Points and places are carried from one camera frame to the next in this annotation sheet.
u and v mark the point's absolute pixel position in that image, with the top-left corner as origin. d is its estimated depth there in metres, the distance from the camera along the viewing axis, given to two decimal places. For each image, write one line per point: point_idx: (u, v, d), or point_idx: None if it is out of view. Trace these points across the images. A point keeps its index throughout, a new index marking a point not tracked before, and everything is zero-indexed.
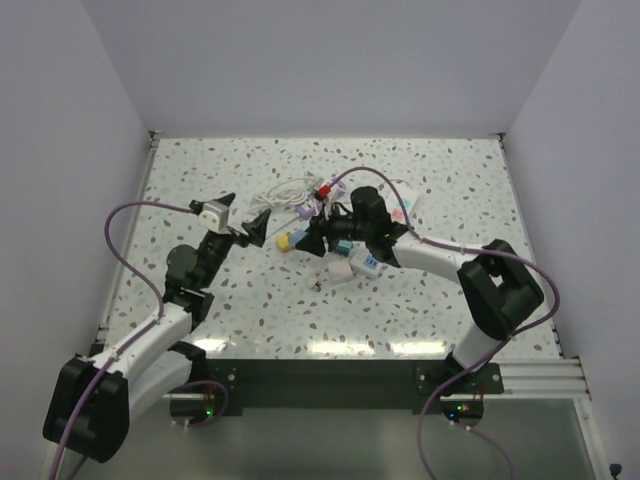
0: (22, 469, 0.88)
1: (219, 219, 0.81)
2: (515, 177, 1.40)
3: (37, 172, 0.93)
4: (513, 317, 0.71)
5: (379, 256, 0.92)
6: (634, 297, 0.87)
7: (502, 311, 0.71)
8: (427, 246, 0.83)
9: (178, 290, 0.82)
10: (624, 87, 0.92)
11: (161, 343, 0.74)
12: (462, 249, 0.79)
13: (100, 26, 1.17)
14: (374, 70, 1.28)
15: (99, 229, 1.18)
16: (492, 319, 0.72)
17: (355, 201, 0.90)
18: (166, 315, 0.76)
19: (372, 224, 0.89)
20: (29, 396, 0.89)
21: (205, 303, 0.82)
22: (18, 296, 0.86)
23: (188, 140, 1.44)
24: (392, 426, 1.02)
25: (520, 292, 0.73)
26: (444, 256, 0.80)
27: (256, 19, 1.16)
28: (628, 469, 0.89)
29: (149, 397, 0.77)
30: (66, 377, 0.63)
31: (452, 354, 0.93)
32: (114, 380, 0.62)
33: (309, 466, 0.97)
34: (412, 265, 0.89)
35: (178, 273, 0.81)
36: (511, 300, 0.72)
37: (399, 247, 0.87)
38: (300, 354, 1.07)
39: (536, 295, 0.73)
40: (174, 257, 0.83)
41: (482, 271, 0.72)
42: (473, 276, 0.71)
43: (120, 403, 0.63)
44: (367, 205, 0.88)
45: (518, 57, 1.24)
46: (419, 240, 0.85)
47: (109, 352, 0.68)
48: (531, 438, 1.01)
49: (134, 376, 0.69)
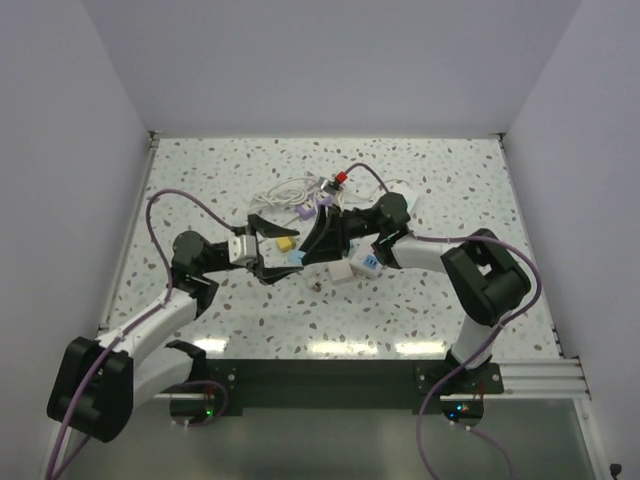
0: (22, 471, 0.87)
1: (241, 255, 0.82)
2: (516, 177, 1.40)
3: (36, 170, 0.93)
4: (497, 300, 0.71)
5: (379, 258, 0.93)
6: (635, 296, 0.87)
7: (486, 293, 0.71)
8: (420, 242, 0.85)
9: (183, 278, 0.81)
10: (624, 86, 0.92)
11: (167, 326, 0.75)
12: (448, 240, 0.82)
13: (100, 26, 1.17)
14: (374, 71, 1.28)
15: (99, 230, 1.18)
16: (476, 302, 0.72)
17: (383, 211, 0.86)
18: (172, 300, 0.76)
19: (384, 233, 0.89)
20: (29, 395, 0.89)
21: (210, 290, 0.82)
22: (18, 296, 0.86)
23: (189, 140, 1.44)
24: (393, 426, 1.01)
25: (506, 277, 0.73)
26: (435, 247, 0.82)
27: (255, 19, 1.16)
28: (628, 469, 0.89)
29: (151, 386, 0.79)
30: (74, 355, 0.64)
31: (452, 351, 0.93)
32: (119, 360, 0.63)
33: (310, 467, 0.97)
34: (410, 263, 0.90)
35: (184, 259, 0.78)
36: (496, 284, 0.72)
37: (398, 244, 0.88)
38: (300, 354, 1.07)
39: (523, 281, 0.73)
40: (180, 243, 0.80)
41: (465, 255, 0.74)
42: (456, 258, 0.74)
43: (124, 383, 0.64)
44: (392, 220, 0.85)
45: (518, 57, 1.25)
46: (412, 237, 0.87)
47: (116, 332, 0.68)
48: (531, 438, 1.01)
49: (140, 356, 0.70)
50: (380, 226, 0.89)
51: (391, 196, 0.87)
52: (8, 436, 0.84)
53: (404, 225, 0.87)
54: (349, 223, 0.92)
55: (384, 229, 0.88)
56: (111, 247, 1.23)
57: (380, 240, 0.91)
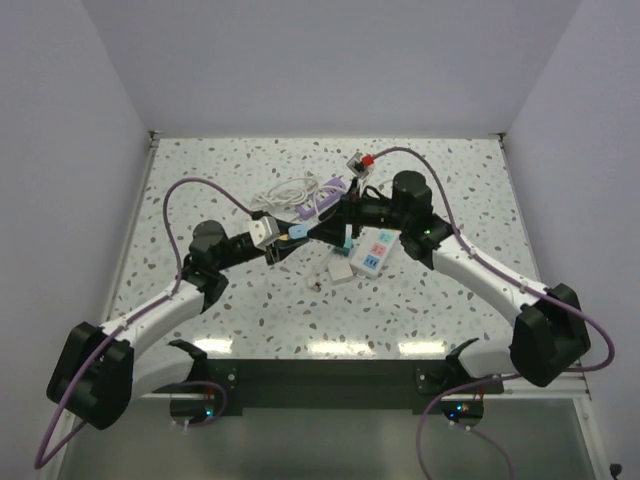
0: (21, 470, 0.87)
1: (266, 236, 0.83)
2: (516, 177, 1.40)
3: (37, 170, 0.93)
4: (557, 369, 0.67)
5: (411, 251, 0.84)
6: (635, 294, 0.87)
7: (551, 364, 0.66)
8: (475, 264, 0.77)
9: (194, 271, 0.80)
10: (624, 85, 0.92)
11: (173, 317, 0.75)
12: (522, 287, 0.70)
13: (99, 26, 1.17)
14: (375, 70, 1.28)
15: (99, 230, 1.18)
16: (538, 368, 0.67)
17: (398, 188, 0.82)
18: (180, 292, 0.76)
19: (412, 218, 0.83)
20: (28, 395, 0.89)
21: (219, 285, 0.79)
22: (18, 295, 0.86)
23: (189, 140, 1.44)
24: (392, 426, 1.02)
25: (570, 342, 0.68)
26: (498, 286, 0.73)
27: (255, 18, 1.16)
28: (629, 468, 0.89)
29: (150, 381, 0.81)
30: (77, 340, 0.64)
31: (459, 355, 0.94)
32: (121, 349, 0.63)
33: (310, 467, 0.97)
34: (445, 271, 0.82)
35: (202, 246, 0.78)
36: (558, 349, 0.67)
37: (441, 252, 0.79)
38: (300, 354, 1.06)
39: (584, 347, 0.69)
40: (200, 231, 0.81)
41: (543, 319, 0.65)
42: (535, 326, 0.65)
43: (124, 373, 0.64)
44: (412, 195, 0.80)
45: (518, 57, 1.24)
46: (469, 254, 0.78)
47: (119, 320, 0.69)
48: (531, 437, 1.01)
49: (143, 346, 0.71)
50: (408, 210, 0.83)
51: (408, 176, 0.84)
52: (7, 436, 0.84)
53: (427, 208, 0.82)
54: (368, 210, 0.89)
55: (402, 214, 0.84)
56: (110, 246, 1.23)
57: (410, 228, 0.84)
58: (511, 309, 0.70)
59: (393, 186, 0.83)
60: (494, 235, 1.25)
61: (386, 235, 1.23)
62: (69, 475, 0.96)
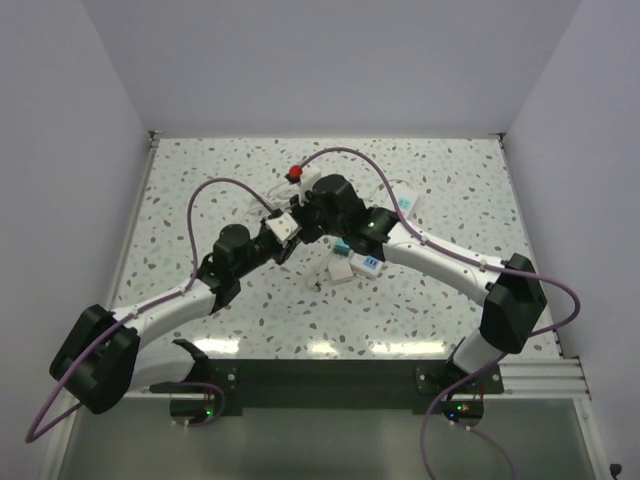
0: (20, 469, 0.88)
1: (293, 230, 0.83)
2: (516, 177, 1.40)
3: (37, 171, 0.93)
4: (524, 336, 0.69)
5: (360, 247, 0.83)
6: (635, 294, 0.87)
7: (518, 330, 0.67)
8: (432, 251, 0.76)
9: (209, 271, 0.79)
10: (624, 84, 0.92)
11: (182, 315, 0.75)
12: (483, 265, 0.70)
13: (100, 27, 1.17)
14: (374, 71, 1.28)
15: (100, 230, 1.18)
16: (510, 338, 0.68)
17: (318, 194, 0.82)
18: (192, 289, 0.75)
19: (345, 215, 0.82)
20: (27, 395, 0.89)
21: (232, 289, 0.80)
22: (17, 295, 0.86)
23: (189, 140, 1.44)
24: (392, 426, 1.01)
25: (531, 307, 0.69)
26: (458, 268, 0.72)
27: (254, 18, 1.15)
28: (628, 468, 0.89)
29: (148, 376, 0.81)
30: (86, 321, 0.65)
31: (454, 358, 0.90)
32: (127, 336, 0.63)
33: (309, 467, 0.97)
34: (400, 262, 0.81)
35: (226, 246, 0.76)
36: (523, 315, 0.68)
37: (393, 244, 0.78)
38: (300, 354, 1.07)
39: (543, 306, 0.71)
40: (228, 232, 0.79)
41: (507, 293, 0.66)
42: (498, 299, 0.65)
43: (127, 361, 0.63)
44: (334, 195, 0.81)
45: (518, 57, 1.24)
46: (421, 241, 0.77)
47: (131, 307, 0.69)
48: (531, 438, 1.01)
49: (148, 337, 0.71)
50: (337, 210, 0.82)
51: (324, 178, 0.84)
52: (8, 435, 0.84)
53: (355, 201, 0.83)
54: (310, 213, 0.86)
55: (331, 218, 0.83)
56: (111, 247, 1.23)
57: (350, 224, 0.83)
58: (477, 289, 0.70)
59: (312, 194, 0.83)
60: (495, 236, 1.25)
61: (405, 201, 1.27)
62: (68, 475, 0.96)
